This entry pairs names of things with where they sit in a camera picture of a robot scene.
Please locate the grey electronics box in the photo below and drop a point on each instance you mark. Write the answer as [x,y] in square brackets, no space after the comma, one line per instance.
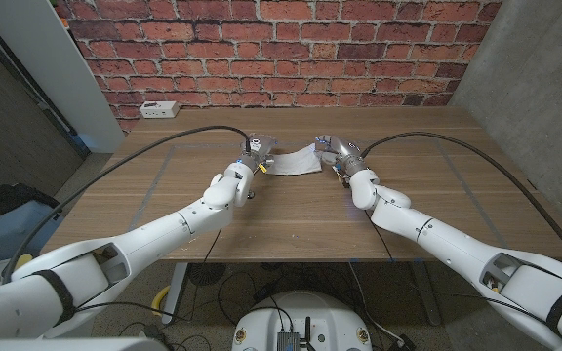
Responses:
[288,341]

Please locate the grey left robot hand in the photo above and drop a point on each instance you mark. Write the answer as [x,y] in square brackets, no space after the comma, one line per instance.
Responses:
[259,148]

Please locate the red brick print backdrop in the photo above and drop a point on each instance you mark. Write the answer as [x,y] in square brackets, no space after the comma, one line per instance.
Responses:
[286,49]

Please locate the small metal clip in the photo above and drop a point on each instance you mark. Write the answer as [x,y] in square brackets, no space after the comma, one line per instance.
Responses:
[251,195]

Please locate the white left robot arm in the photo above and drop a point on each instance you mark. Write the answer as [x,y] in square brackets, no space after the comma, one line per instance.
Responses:
[139,244]

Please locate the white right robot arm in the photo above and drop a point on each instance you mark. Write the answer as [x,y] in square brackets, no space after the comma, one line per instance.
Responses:
[456,244]

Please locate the yellow black foot pedal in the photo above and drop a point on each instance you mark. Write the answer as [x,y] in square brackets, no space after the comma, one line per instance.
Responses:
[25,260]

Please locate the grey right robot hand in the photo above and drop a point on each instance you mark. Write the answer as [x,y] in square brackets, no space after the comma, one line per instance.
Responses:
[344,153]

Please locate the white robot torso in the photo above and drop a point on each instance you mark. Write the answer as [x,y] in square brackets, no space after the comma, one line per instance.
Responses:
[310,312]

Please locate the white power strip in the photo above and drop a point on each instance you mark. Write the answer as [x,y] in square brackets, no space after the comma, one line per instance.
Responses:
[159,109]

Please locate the white table leg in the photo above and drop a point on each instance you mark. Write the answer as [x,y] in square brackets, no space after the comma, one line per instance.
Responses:
[173,292]

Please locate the black bag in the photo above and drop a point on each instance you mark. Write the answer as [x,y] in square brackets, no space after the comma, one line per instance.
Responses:
[3,200]

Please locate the white tissue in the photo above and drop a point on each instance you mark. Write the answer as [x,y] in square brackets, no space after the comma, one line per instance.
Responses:
[295,163]

